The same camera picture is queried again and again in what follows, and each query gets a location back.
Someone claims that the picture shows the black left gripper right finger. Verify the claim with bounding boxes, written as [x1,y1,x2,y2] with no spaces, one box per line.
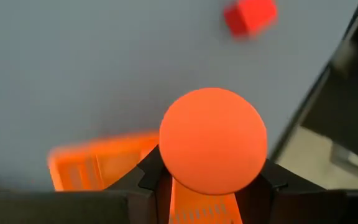
[234,159,358,224]

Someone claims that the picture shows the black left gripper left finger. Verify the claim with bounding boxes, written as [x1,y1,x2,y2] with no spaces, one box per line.
[0,144,174,224]

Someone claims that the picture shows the orange round block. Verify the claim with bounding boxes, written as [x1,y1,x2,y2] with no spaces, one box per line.
[158,87,269,196]

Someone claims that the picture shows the orange-red plastic basket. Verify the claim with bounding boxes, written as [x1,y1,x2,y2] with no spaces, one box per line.
[47,130,244,224]

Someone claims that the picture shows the red cube block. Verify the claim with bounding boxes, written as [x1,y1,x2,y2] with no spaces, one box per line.
[223,0,279,40]

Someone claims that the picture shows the black aluminium table frame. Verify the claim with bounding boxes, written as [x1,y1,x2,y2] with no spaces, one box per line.
[268,0,358,166]

